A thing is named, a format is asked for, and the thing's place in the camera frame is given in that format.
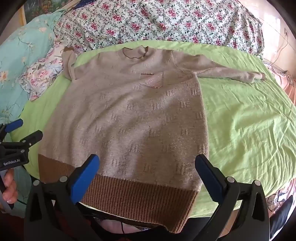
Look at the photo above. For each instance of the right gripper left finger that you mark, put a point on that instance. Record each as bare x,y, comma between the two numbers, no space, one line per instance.
51,211

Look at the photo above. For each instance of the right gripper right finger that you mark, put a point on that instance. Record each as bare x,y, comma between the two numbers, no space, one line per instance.
252,221

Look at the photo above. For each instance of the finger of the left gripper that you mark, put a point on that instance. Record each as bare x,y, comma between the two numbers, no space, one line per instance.
32,139
13,125

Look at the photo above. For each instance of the beige knit sweater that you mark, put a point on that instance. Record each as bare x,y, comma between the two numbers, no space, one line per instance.
141,111

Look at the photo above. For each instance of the person's left hand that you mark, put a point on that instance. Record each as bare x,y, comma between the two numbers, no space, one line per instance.
10,194

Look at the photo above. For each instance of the pastel floral pillow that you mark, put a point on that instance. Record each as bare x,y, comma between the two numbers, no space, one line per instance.
42,74

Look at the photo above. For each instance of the teal floral blanket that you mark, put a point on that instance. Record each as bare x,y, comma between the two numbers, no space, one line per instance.
23,48

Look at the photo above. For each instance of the light green bed sheet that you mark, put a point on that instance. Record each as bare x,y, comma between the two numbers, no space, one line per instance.
251,126

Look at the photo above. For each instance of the gold framed picture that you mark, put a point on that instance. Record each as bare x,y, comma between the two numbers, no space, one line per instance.
34,8

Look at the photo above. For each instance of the rose floral quilt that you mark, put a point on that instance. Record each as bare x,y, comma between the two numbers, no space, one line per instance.
100,24

